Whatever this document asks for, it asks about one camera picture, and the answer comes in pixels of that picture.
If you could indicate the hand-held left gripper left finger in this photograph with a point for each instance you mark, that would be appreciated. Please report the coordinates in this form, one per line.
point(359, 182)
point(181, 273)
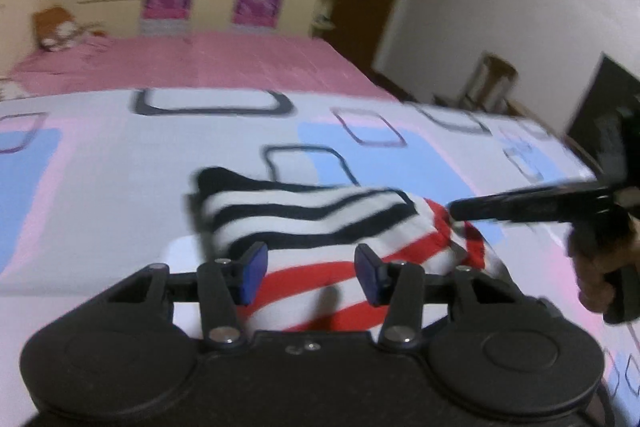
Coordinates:
point(255, 274)

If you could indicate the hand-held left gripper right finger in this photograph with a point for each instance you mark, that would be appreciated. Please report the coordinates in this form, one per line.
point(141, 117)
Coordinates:
point(367, 274)

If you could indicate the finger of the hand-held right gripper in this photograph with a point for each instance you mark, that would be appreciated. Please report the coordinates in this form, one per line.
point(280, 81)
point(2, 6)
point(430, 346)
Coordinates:
point(520, 207)

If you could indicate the red black striped garment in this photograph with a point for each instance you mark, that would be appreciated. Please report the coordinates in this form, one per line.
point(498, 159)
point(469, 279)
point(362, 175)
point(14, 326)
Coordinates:
point(310, 227)

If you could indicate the person's right hand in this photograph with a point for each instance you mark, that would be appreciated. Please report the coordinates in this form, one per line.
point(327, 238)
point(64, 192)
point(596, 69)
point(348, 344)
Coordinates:
point(592, 282)

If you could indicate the black screen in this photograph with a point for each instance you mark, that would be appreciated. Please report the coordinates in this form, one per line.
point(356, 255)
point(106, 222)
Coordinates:
point(610, 79)

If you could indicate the wooden chair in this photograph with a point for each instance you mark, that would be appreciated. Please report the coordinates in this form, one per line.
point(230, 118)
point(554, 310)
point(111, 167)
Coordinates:
point(492, 79)

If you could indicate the printed blanket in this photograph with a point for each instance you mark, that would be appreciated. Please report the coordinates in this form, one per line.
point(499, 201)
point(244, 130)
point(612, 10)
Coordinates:
point(125, 187)

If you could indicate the pink bed sheet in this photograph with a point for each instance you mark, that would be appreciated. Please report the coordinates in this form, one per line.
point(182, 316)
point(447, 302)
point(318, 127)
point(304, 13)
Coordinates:
point(210, 62)

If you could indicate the orange plush toy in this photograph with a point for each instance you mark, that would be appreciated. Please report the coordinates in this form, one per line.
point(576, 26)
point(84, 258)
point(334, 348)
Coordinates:
point(55, 29)

